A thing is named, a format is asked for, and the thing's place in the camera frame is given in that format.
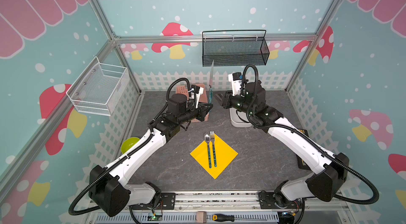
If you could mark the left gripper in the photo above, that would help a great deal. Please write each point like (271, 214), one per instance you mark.
(202, 109)

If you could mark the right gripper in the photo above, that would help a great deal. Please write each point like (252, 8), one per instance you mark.
(225, 100)

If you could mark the fork with teal handle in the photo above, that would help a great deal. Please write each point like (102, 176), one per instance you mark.
(212, 139)

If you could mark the spoon with teal handle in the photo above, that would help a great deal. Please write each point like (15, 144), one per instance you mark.
(207, 139)

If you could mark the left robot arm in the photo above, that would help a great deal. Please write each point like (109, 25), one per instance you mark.
(109, 188)

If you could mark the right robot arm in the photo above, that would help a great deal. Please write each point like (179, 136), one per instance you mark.
(329, 171)

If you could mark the yellow paper napkin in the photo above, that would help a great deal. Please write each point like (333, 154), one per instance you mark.
(224, 155)

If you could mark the white plastic bin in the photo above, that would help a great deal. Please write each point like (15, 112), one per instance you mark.
(238, 119)

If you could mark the green plastic bowl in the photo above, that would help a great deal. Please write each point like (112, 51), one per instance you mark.
(128, 144)

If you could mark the black box yellow label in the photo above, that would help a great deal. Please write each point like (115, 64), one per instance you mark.
(301, 163)

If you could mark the yellow black screwdriver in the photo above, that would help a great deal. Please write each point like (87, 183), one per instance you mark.
(231, 218)

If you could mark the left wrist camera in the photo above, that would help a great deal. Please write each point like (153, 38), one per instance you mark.
(194, 93)

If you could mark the black wire mesh basket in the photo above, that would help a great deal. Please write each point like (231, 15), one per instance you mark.
(229, 48)

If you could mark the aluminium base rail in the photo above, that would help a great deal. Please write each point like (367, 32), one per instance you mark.
(247, 206)

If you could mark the white wire mesh basket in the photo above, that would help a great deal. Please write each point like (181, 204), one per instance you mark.
(99, 88)

